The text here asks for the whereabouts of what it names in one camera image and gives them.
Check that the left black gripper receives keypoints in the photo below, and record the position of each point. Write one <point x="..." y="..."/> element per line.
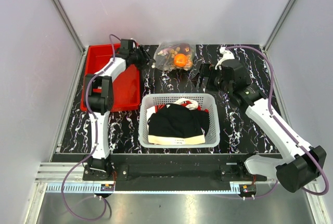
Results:
<point x="143" y="62"/>

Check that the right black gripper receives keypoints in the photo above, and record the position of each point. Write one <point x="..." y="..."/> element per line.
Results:
<point x="204" y="71"/>

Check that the clear zip top bag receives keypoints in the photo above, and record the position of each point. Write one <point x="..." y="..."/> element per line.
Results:
<point x="174" y="55"/>

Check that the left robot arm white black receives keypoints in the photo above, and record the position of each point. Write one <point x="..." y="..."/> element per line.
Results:
<point x="98" y="97"/>

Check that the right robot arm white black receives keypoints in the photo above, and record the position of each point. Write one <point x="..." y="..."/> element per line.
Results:
<point x="300" y="162"/>

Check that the orange fake fruit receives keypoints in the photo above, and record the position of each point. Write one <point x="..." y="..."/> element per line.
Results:
<point x="180" y="60"/>

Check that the white perforated plastic basket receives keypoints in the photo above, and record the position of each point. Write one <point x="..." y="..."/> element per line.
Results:
<point x="211" y="137"/>

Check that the red white cloth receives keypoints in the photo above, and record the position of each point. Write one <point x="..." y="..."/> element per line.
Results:
<point x="188" y="103"/>

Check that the red plastic bin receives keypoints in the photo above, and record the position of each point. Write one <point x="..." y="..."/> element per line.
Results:
<point x="126" y="87"/>

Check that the black cloth in basket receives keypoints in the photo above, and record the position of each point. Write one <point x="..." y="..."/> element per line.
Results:
<point x="177" y="121"/>

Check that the beige cloth with label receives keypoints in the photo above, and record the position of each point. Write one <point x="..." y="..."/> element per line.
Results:
<point x="159" y="140"/>

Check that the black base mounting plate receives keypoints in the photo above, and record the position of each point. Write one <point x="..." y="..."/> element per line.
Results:
<point x="174" y="184"/>

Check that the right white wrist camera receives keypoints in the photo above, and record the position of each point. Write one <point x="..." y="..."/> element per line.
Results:
<point x="226" y="55"/>

